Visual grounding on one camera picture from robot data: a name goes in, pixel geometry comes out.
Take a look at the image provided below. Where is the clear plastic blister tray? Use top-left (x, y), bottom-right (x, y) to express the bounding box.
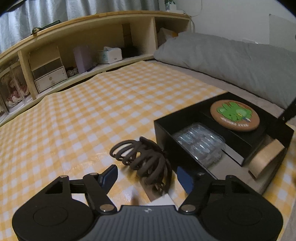
top-left (173, 123), bottom-right (225, 168)

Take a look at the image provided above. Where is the brown claw hair clip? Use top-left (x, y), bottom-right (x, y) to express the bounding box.
top-left (109, 137), bottom-right (173, 193)

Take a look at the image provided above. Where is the large black box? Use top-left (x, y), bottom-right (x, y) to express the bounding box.
top-left (154, 92), bottom-right (294, 194)

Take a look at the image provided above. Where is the cork coaster green bear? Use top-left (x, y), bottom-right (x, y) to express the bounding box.
top-left (210, 100), bottom-right (260, 132)

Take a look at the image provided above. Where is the brown tape roll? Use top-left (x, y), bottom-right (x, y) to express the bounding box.
top-left (248, 139), bottom-right (285, 178)

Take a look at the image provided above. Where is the yellow checkered cloth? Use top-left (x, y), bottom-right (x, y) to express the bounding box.
top-left (0, 60), bottom-right (296, 241)

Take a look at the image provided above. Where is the small black closed box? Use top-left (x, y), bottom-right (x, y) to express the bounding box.
top-left (200, 109), bottom-right (270, 166)

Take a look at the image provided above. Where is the white drawer box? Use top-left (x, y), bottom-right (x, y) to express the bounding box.
top-left (35, 67), bottom-right (68, 93)

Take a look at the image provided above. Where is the white tissue box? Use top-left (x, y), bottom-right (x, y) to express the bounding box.
top-left (97, 46), bottom-right (122, 64)

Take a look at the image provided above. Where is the purple container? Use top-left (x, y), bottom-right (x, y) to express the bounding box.
top-left (73, 45), bottom-right (93, 74)

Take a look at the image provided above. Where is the grey duvet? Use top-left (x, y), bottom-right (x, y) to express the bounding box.
top-left (154, 32), bottom-right (295, 108)

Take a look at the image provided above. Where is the wooden headboard shelf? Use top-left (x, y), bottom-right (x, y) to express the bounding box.
top-left (1, 11), bottom-right (191, 124)

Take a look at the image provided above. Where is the small potted plant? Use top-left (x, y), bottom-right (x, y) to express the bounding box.
top-left (164, 0), bottom-right (177, 11)

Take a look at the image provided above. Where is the grey curtain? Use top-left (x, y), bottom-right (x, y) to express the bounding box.
top-left (1, 0), bottom-right (159, 52)

